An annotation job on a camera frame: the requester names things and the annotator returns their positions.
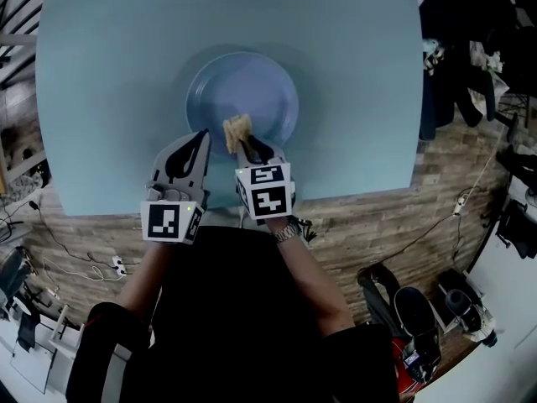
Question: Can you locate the yellow sponge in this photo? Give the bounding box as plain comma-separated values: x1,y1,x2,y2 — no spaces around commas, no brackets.
222,114,254,155

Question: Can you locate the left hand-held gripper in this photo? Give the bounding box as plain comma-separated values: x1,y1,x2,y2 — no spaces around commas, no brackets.
140,128,212,246

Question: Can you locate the black wrist strap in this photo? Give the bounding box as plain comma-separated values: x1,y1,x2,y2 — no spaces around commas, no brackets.
293,216,318,245

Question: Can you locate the light blue table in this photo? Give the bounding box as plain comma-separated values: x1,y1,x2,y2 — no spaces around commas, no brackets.
35,0,425,217

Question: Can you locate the person's left forearm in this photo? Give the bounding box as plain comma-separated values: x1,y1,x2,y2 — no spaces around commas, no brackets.
115,241,177,322

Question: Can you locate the black cable with plug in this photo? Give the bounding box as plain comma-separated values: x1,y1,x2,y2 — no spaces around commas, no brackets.
27,199,142,266

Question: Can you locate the silver wristwatch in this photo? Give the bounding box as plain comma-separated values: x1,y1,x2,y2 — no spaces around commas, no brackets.
271,222,303,243

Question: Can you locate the big blue plate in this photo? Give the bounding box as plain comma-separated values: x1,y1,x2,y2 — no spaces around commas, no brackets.
185,52,300,157

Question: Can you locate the pile of clothes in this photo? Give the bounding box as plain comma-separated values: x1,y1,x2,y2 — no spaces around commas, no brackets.
419,38,511,142

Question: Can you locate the speckled grey fabric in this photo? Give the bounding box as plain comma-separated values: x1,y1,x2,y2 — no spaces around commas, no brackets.
6,173,54,195

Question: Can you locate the person's black clothing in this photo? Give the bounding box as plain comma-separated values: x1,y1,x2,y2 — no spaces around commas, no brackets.
65,224,399,403

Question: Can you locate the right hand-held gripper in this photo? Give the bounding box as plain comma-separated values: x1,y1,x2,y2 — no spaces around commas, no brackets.
234,135,297,226

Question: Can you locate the person's right forearm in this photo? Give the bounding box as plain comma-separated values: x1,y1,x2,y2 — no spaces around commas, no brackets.
263,218,356,335

